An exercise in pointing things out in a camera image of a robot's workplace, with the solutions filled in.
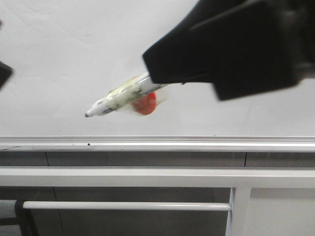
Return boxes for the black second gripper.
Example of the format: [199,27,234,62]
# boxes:
[213,0,315,101]

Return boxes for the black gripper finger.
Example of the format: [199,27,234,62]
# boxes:
[143,0,298,84]
[0,61,13,89]

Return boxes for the white black whiteboard marker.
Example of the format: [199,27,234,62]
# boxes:
[85,72,167,118]

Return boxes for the white whiteboard with aluminium frame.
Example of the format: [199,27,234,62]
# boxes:
[0,0,315,151]

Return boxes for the white metal stand frame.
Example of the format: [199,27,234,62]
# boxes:
[0,167,315,236]

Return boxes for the black stand post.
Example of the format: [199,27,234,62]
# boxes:
[14,201,39,236]

